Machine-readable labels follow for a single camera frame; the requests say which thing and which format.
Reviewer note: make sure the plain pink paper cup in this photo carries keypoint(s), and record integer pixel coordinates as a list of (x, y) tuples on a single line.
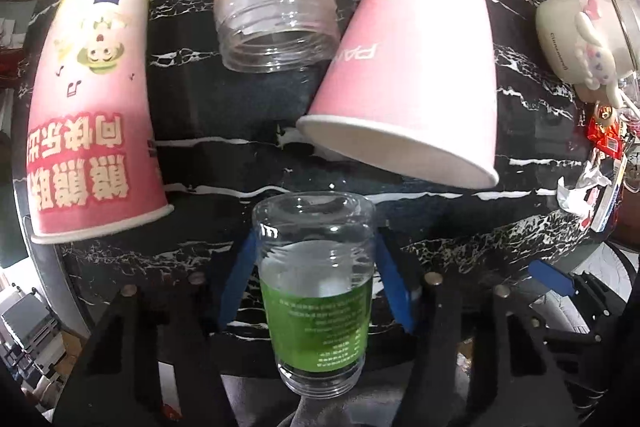
[(415, 72)]

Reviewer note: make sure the grey storage boxes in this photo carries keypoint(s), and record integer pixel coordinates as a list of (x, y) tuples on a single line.
[(30, 332)]

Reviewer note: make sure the flat printed box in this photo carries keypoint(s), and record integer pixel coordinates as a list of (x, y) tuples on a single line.
[(617, 192)]

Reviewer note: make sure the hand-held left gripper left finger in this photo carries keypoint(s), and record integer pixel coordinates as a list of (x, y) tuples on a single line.
[(236, 287)]

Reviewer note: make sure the cream mug with cartoon figure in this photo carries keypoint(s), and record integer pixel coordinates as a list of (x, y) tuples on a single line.
[(575, 37)]

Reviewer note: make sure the crumpled white paper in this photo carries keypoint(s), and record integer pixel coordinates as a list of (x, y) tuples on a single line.
[(582, 192)]

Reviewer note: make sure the red snack wrapper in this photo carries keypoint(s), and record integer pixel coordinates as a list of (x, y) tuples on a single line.
[(607, 132)]

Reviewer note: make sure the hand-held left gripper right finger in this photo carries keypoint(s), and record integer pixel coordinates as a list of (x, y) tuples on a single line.
[(396, 289)]

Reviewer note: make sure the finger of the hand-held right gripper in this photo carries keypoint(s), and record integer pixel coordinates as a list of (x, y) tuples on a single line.
[(550, 277), (590, 339)]

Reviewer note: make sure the pink cartoon print paper cup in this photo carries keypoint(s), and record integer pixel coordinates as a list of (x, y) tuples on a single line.
[(90, 107)]

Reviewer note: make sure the green label clear plastic bottle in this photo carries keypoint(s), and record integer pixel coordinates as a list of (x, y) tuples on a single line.
[(316, 287)]

